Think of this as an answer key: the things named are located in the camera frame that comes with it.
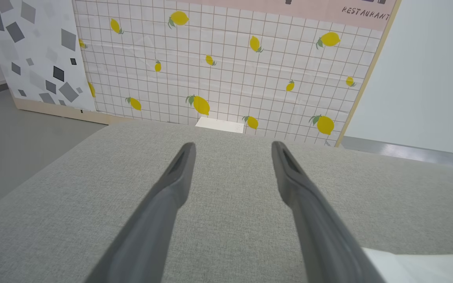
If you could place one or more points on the grey diamond print panel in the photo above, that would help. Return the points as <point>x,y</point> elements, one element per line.
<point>34,47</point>

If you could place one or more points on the lemon print partition panel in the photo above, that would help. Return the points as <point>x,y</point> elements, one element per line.
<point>230,78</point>

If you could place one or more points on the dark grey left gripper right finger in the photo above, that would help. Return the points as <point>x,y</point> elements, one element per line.
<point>321,236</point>

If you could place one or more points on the black and white shirt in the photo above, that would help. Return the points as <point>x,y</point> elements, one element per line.
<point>427,269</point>

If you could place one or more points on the white box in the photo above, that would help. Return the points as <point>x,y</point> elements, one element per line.
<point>220,125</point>

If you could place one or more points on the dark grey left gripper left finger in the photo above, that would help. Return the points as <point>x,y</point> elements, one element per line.
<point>151,232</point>

